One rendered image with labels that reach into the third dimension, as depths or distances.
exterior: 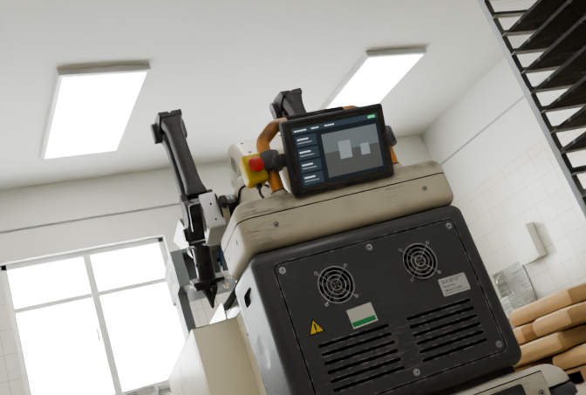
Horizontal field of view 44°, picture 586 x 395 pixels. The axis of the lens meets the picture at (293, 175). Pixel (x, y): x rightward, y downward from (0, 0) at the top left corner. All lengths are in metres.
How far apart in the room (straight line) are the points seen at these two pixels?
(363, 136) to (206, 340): 1.56
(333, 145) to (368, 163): 0.10
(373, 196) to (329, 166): 0.13
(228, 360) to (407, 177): 1.51
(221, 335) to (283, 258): 1.50
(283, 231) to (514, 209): 6.07
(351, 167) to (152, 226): 5.09
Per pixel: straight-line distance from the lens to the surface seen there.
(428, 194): 1.73
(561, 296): 6.32
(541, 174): 7.24
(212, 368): 3.00
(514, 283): 7.74
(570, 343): 6.20
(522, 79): 3.00
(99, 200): 6.67
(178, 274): 3.07
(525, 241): 7.36
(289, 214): 1.60
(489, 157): 7.69
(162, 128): 2.38
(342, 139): 1.65
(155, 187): 6.83
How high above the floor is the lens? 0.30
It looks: 19 degrees up
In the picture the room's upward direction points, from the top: 20 degrees counter-clockwise
